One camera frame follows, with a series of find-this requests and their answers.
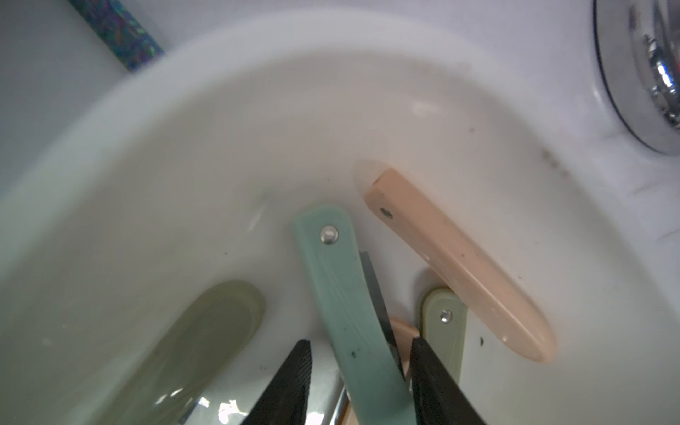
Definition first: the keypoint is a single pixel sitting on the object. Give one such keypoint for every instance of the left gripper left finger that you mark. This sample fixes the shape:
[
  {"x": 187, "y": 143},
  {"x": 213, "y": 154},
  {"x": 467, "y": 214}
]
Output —
[{"x": 285, "y": 399}]

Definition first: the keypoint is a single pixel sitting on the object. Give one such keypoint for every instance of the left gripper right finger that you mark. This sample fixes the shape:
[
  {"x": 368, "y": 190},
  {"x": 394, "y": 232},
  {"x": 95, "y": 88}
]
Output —
[{"x": 437, "y": 398}]

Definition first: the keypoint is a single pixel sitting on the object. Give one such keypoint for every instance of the peach knife lower in box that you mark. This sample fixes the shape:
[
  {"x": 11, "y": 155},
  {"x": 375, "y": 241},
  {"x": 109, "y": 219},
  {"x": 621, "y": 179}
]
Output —
[{"x": 404, "y": 334}]

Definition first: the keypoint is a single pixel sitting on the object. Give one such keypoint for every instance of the large olive knife in box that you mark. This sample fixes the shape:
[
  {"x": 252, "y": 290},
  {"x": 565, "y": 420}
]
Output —
[{"x": 202, "y": 342}]

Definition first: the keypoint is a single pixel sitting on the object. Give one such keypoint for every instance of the peach knife leaning in box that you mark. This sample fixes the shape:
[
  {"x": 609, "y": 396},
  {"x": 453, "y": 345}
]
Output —
[{"x": 488, "y": 291}]

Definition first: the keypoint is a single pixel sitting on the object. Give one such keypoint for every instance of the white plastic storage box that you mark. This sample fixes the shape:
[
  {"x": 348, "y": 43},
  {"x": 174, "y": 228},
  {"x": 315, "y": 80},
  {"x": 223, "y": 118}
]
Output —
[{"x": 190, "y": 173}]

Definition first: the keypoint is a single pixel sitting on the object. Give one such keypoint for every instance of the small patterned dish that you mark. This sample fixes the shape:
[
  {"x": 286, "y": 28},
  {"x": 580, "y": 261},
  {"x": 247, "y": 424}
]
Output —
[{"x": 123, "y": 34}]

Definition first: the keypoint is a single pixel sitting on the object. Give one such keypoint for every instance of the chrome cup holder stand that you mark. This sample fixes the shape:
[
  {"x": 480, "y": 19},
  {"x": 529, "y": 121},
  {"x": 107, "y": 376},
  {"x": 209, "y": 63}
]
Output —
[{"x": 637, "y": 44}]

